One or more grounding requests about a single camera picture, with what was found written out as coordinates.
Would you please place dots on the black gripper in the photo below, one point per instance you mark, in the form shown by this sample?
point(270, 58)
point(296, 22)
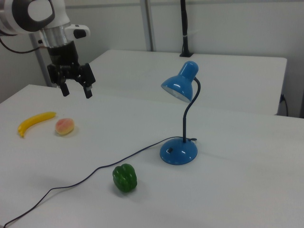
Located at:
point(64, 57)

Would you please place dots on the blue desk lamp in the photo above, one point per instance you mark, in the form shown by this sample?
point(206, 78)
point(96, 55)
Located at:
point(178, 153)

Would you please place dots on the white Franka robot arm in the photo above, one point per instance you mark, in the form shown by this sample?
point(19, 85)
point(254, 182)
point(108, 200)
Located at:
point(59, 14)

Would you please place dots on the pink yellow peach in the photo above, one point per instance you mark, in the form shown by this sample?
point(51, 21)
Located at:
point(64, 126)

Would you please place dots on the yellow banana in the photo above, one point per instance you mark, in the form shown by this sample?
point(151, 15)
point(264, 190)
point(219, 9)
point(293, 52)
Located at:
point(35, 120)

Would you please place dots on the green bell pepper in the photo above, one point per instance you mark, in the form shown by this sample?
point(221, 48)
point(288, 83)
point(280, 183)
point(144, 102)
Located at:
point(124, 178)

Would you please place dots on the black clamped pole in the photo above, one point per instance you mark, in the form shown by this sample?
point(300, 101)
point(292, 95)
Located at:
point(184, 28)

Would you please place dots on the white side table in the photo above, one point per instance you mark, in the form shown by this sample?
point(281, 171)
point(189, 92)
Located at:
point(213, 78)

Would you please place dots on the grey metal frame post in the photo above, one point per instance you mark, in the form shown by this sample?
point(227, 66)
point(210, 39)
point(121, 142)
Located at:
point(42, 66)

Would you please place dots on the grey metal partition post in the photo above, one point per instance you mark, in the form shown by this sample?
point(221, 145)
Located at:
point(148, 23)

